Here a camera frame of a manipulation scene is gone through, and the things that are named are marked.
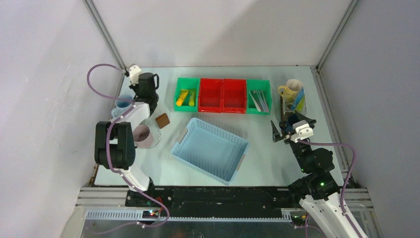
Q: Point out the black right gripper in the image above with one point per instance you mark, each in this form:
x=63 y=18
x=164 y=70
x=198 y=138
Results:
x=276 y=135

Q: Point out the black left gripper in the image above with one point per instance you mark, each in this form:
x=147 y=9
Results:
x=133 y=88

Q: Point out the lime green toothpaste tube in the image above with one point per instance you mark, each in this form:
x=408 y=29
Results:
x=301 y=105

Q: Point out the clear glass rectangular container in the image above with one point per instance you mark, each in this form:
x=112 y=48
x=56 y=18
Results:
x=286 y=108

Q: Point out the light blue ceramic mug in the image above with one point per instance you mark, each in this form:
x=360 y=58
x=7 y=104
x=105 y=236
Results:
x=121 y=105

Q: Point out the glass jar with brown lid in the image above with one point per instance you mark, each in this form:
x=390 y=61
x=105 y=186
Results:
x=162 y=120

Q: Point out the blue toothpaste tube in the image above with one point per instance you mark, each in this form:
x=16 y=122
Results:
x=298 y=98

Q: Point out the yellow ceramic mug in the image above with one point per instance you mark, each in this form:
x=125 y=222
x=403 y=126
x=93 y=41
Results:
x=290 y=90

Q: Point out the green bin with toothpaste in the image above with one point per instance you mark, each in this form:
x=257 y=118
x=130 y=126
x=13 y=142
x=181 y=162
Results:
x=186 y=83

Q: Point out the pink ceramic mug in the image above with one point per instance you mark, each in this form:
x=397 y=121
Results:
x=143 y=137

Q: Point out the green bin with toothbrushes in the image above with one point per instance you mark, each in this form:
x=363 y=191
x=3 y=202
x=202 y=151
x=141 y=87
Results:
x=255 y=86

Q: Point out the red plastic bin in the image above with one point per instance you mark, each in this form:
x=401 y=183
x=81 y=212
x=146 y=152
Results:
x=222 y=95

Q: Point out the light blue plastic basket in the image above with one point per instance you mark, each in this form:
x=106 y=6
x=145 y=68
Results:
x=211 y=150

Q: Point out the dark blue ceramic mug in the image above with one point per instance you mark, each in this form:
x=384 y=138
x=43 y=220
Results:
x=287 y=125

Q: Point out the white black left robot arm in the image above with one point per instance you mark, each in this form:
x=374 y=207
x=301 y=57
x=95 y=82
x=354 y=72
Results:
x=116 y=140

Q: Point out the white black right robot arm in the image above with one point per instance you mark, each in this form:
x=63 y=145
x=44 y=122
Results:
x=318 y=192

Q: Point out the brown oval wooden tray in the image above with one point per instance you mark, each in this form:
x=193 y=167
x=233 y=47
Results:
x=289 y=110

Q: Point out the clear textured glass tray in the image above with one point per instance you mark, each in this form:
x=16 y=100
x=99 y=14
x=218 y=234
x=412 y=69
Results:
x=155 y=131

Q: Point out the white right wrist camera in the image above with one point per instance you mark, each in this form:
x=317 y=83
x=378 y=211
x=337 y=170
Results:
x=302 y=131

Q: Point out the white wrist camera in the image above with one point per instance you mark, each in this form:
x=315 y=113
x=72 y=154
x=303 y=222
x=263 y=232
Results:
x=133 y=73
x=302 y=131

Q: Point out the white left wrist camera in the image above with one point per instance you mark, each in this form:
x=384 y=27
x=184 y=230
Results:
x=133 y=73

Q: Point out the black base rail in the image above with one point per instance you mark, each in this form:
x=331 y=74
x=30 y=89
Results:
x=216 y=201

